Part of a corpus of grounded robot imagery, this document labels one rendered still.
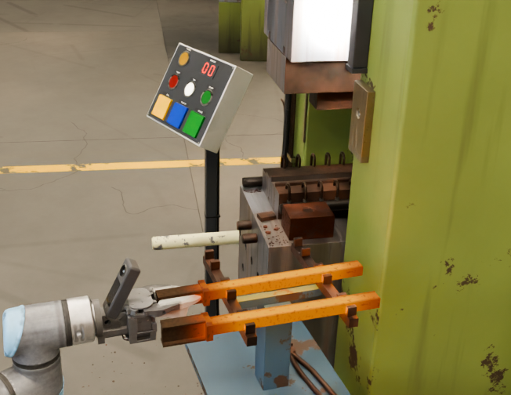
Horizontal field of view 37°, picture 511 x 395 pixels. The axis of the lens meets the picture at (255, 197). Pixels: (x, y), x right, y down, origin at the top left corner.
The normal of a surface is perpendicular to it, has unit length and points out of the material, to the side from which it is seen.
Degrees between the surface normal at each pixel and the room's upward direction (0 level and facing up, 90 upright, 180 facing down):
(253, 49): 90
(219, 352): 0
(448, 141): 90
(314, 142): 90
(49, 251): 0
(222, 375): 0
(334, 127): 90
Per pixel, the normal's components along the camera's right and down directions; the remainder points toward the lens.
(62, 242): 0.03, -0.90
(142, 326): 0.32, 0.42
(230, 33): 0.04, 0.44
